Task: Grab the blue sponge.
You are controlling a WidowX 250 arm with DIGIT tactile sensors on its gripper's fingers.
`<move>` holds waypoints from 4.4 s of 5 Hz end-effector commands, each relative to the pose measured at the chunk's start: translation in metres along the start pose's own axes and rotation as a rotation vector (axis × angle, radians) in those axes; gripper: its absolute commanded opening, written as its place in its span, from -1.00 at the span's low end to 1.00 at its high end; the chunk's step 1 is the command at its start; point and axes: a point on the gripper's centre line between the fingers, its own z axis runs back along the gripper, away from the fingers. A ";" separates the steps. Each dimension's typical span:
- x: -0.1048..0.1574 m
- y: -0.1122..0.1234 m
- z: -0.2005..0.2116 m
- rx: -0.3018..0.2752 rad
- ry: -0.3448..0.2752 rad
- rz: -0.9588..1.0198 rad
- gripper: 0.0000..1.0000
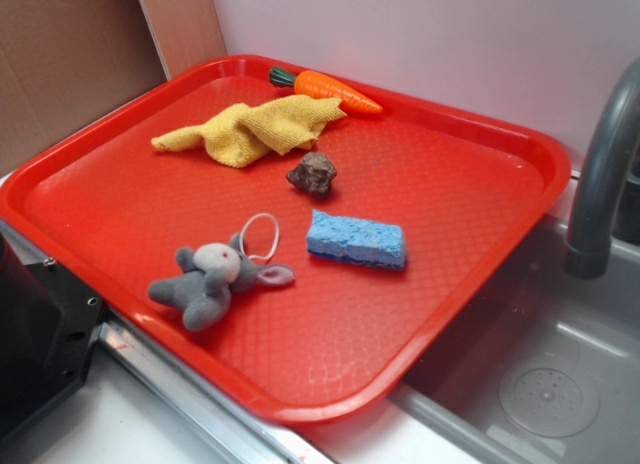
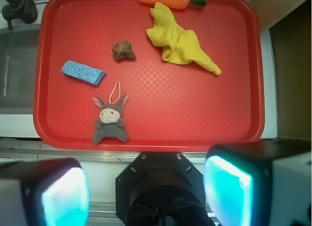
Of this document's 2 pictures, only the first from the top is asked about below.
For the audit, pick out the blue sponge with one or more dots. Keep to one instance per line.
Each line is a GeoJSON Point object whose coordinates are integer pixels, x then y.
{"type": "Point", "coordinates": [356, 241]}

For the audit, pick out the brown rock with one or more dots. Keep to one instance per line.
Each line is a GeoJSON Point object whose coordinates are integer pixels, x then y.
{"type": "Point", "coordinates": [314, 175]}

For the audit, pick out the yellow cloth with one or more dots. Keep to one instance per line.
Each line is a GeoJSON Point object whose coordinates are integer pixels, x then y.
{"type": "Point", "coordinates": [240, 135]}

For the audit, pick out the red plastic tray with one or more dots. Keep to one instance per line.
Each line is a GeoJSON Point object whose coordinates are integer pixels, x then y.
{"type": "Point", "coordinates": [464, 188]}

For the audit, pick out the grey plush bunny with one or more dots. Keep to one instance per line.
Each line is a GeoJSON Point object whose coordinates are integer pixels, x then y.
{"type": "Point", "coordinates": [213, 273]}

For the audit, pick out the orange toy carrot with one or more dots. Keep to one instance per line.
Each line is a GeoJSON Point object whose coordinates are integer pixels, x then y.
{"type": "Point", "coordinates": [320, 86]}

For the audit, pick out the grey plastic sink basin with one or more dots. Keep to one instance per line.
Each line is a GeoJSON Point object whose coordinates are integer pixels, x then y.
{"type": "Point", "coordinates": [539, 366]}

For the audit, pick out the grey sink faucet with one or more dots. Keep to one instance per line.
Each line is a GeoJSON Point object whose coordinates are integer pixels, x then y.
{"type": "Point", "coordinates": [606, 203]}

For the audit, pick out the brown cardboard panel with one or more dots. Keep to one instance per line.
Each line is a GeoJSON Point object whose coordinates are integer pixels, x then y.
{"type": "Point", "coordinates": [65, 64]}

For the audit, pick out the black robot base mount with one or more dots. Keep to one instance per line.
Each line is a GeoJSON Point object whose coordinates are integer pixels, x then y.
{"type": "Point", "coordinates": [49, 323]}

